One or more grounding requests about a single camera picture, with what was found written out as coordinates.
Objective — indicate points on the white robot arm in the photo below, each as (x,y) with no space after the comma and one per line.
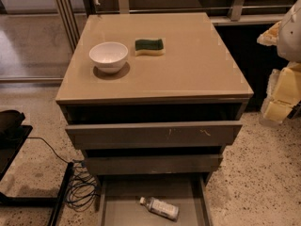
(289,41)

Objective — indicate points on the metal window frame posts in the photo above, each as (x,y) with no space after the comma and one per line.
(65,11)

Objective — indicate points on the clear plastic water bottle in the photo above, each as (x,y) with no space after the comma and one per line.
(160,208)

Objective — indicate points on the grey drawer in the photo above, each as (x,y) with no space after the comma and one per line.
(120,196)
(153,164)
(153,134)

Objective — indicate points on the grey top drawer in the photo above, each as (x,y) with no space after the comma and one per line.
(153,134)

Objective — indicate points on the grey middle drawer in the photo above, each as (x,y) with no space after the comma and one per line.
(153,164)

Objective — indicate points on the metal railing shelf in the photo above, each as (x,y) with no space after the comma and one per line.
(221,11)

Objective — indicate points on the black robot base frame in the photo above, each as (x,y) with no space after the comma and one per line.
(13,135)

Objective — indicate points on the grey bottom drawer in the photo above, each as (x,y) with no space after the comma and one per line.
(120,196)

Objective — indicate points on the grey drawer cabinet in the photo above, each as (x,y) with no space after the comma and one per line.
(195,79)

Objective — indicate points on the white ceramic bowl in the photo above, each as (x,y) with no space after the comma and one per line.
(109,57)

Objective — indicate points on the green yellow sponge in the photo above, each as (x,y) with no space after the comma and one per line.
(145,47)

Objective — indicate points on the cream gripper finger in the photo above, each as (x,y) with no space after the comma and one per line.
(269,37)
(283,93)

